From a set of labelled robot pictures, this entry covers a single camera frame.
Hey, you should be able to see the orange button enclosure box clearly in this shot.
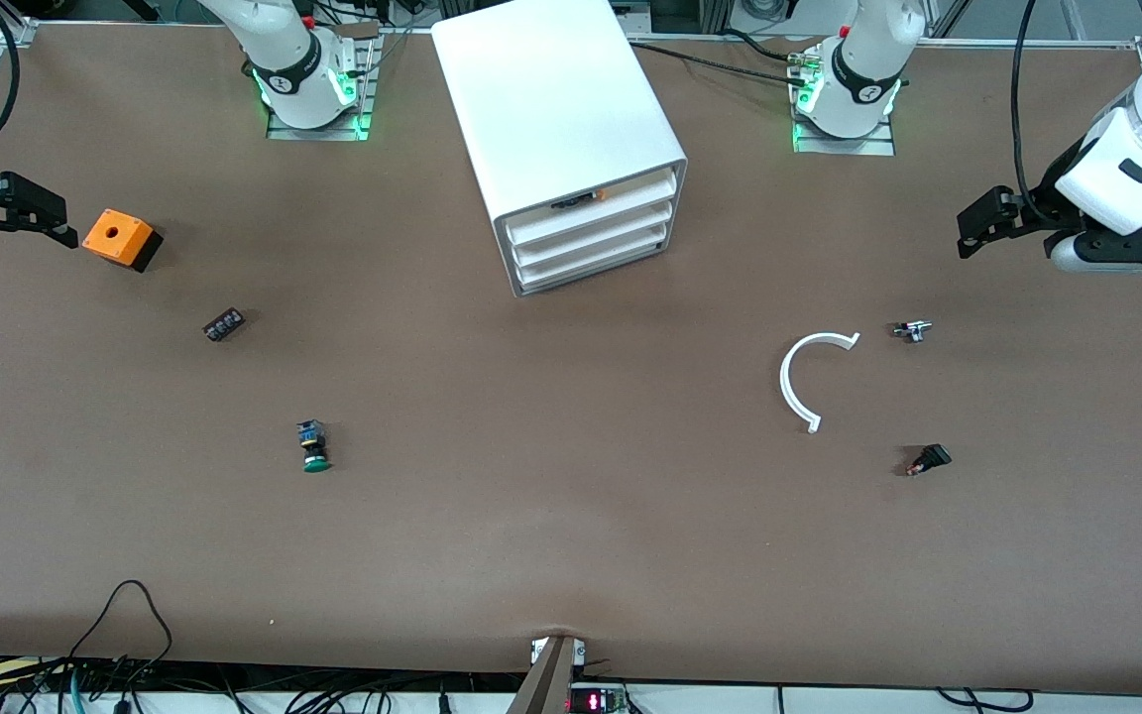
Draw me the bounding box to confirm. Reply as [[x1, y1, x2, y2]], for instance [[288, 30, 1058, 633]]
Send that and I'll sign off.
[[82, 208, 165, 274]]

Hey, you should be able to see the green mushroom push button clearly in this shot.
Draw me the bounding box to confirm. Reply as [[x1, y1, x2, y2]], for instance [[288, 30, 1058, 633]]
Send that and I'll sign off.
[[295, 419, 333, 474]]

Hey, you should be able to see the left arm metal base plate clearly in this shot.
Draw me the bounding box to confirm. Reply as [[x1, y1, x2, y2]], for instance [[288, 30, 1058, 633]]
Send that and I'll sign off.
[[791, 109, 897, 157]]

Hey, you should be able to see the white curved plastic strip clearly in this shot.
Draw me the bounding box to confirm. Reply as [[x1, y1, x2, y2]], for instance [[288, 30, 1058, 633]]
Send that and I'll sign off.
[[779, 331, 862, 434]]

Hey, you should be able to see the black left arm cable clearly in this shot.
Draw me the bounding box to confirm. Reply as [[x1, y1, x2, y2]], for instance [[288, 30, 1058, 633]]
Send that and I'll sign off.
[[1011, 0, 1046, 204]]

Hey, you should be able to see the white uppermost cabinet drawer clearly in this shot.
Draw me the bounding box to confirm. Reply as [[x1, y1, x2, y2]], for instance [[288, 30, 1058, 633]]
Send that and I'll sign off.
[[502, 167, 679, 247]]

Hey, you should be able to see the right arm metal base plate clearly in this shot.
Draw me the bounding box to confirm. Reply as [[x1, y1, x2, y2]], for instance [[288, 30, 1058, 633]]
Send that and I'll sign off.
[[266, 30, 381, 142]]

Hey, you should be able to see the brown camera support beam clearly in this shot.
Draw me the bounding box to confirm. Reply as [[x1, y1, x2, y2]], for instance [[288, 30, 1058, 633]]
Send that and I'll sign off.
[[507, 635, 588, 714]]

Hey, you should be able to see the white lowest cabinet drawer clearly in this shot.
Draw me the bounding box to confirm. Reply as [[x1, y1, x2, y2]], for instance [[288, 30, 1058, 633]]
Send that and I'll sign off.
[[514, 226, 673, 292]]

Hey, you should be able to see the small black rocker switch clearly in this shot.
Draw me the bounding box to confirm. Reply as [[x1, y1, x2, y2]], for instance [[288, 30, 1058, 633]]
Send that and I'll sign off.
[[905, 444, 953, 478]]

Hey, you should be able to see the black looped cable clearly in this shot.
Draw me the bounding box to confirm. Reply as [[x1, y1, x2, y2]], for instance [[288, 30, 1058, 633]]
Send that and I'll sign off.
[[65, 580, 175, 714]]

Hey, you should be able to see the white drawer cabinet shell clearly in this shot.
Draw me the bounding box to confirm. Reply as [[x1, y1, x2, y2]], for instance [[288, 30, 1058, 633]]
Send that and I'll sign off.
[[430, 0, 688, 298]]

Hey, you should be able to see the white middle cabinet drawer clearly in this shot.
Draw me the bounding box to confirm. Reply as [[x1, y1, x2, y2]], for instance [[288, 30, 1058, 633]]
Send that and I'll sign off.
[[510, 203, 676, 269]]

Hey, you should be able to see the short black cable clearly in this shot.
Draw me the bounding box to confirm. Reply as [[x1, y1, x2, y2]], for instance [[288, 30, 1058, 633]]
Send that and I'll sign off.
[[936, 686, 1036, 712]]

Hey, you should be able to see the thick black braided cable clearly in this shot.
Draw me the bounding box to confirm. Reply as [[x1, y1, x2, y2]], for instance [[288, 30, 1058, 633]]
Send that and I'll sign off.
[[628, 40, 812, 88]]

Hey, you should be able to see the small red digit display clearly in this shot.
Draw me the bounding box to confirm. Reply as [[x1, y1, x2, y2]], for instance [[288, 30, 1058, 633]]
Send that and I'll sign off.
[[568, 684, 628, 714]]

